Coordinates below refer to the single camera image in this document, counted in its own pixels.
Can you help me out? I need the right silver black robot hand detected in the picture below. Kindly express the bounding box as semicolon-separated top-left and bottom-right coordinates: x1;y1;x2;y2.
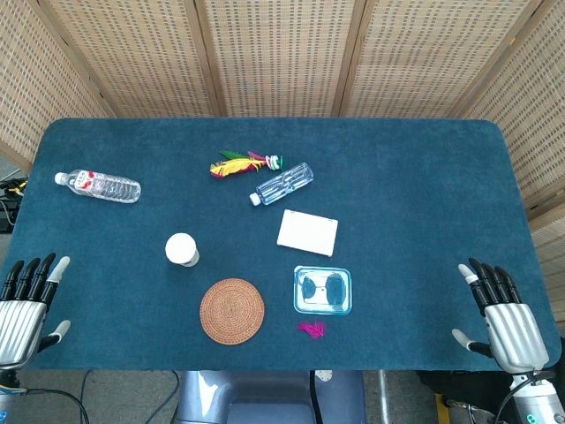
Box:
451;257;551;375

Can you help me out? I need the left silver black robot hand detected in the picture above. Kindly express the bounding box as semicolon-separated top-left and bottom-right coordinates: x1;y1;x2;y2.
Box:
0;252;72;371

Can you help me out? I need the small white cup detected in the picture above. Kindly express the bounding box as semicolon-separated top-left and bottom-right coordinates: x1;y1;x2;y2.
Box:
164;232;200;268

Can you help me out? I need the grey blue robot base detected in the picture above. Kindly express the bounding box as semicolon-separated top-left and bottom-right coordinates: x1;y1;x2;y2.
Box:
174;369;367;424

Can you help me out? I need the brown round woven coaster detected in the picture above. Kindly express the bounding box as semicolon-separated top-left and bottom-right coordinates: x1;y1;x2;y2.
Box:
199;277;267;346

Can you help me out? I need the black bag on floor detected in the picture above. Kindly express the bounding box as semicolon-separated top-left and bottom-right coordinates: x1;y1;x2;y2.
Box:
417;369;517;424

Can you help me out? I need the metal table leg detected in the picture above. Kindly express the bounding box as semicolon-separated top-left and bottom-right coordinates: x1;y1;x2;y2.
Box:
375;369;394;424

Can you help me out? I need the clear bottle with red label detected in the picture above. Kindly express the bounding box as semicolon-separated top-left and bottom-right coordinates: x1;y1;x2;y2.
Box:
54;169;142;205

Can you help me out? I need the clear glass rectangular container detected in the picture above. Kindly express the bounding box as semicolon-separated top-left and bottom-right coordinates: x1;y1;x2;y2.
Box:
292;265;353;316

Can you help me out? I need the loose pink feather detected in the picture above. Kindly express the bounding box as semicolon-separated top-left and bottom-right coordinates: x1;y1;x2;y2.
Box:
296;321;328;341

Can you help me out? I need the white flat rectangular box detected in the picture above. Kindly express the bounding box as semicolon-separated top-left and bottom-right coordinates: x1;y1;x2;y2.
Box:
276;208;340;258

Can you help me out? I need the colourful feather shuttlecock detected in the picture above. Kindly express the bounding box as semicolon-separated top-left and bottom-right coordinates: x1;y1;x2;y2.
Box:
209;149;286;179

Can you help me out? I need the clear square plastic bottle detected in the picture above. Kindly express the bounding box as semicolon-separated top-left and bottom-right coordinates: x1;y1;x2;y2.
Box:
249;162;315;207

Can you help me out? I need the blue table mat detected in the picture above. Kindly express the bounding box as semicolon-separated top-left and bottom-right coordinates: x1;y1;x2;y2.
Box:
0;117;552;372

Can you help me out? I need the woven folding screen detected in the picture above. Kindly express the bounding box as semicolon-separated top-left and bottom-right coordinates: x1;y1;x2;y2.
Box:
0;0;565;337

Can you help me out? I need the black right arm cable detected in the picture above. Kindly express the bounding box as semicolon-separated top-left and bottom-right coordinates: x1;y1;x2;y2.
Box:
493;370;553;424

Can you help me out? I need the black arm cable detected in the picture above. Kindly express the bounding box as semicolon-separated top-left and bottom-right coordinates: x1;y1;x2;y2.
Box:
493;370;553;424
0;383;92;424

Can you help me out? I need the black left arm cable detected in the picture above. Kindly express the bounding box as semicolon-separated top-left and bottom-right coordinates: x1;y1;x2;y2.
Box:
0;383;92;424

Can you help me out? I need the black equipment with cables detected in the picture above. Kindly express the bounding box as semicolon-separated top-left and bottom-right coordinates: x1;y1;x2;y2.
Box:
0;174;28;235

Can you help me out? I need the blue floor cable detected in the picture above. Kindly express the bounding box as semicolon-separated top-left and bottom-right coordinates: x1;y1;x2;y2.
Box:
79;369;182;424

